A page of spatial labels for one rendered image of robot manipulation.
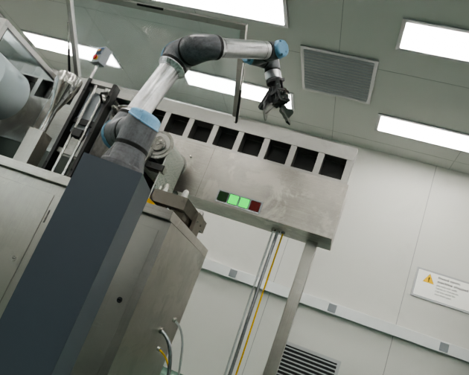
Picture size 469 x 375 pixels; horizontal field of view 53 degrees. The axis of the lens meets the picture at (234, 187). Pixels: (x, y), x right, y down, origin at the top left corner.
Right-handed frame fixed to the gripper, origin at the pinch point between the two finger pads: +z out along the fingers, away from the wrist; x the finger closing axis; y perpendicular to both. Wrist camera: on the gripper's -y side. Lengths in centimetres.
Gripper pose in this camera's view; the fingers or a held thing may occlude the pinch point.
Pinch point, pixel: (276, 123)
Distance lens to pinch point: 215.4
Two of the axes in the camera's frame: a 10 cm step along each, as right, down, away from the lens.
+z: 1.1, 9.7, -2.3
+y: 5.9, -2.5, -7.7
